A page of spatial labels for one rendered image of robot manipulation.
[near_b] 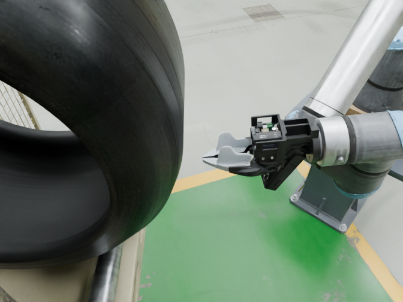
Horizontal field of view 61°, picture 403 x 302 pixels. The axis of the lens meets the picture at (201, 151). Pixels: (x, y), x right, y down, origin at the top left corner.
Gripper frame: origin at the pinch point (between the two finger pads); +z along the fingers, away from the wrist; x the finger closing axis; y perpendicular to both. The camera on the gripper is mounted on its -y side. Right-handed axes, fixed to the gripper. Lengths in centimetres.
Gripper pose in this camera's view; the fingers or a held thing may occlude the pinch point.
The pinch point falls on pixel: (209, 160)
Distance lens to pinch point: 66.0
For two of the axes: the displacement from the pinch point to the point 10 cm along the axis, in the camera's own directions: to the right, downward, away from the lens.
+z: -9.9, 1.0, 0.8
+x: 0.2, 7.2, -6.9
